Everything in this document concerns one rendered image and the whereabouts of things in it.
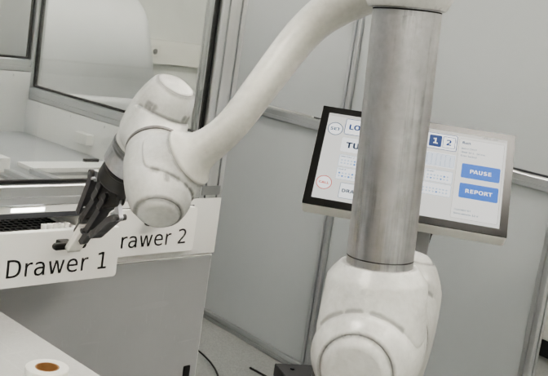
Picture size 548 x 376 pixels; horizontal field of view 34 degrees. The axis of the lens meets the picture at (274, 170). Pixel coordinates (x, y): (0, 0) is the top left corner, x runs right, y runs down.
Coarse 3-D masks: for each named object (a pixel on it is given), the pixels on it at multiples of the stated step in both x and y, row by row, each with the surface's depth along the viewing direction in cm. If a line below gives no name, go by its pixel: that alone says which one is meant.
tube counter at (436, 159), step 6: (426, 156) 237; (432, 156) 237; (438, 156) 237; (444, 156) 237; (450, 156) 237; (426, 162) 236; (432, 162) 236; (438, 162) 236; (444, 162) 236; (450, 162) 236; (450, 168) 235
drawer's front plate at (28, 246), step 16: (0, 240) 172; (16, 240) 175; (32, 240) 177; (48, 240) 180; (96, 240) 188; (112, 240) 191; (0, 256) 173; (16, 256) 176; (32, 256) 178; (48, 256) 181; (64, 256) 184; (80, 256) 186; (96, 256) 189; (112, 256) 192; (0, 272) 174; (16, 272) 177; (32, 272) 179; (48, 272) 182; (64, 272) 185; (80, 272) 187; (96, 272) 190; (112, 272) 193; (0, 288) 175
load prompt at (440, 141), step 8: (352, 120) 244; (352, 128) 242; (432, 136) 240; (440, 136) 240; (448, 136) 240; (456, 136) 240; (432, 144) 239; (440, 144) 239; (448, 144) 239; (456, 144) 239; (456, 152) 238
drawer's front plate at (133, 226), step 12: (132, 216) 209; (192, 216) 222; (132, 228) 210; (144, 228) 212; (156, 228) 215; (168, 228) 218; (180, 228) 220; (192, 228) 223; (120, 240) 208; (132, 240) 210; (168, 240) 218; (192, 240) 224; (120, 252) 209; (132, 252) 211; (144, 252) 214; (156, 252) 216
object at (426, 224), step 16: (336, 112) 245; (352, 112) 245; (320, 128) 243; (432, 128) 242; (448, 128) 242; (464, 128) 242; (320, 144) 240; (512, 144) 239; (512, 160) 236; (304, 192) 232; (304, 208) 233; (320, 208) 231; (336, 208) 230; (432, 224) 227; (448, 224) 227; (464, 224) 226; (480, 240) 228; (496, 240) 226
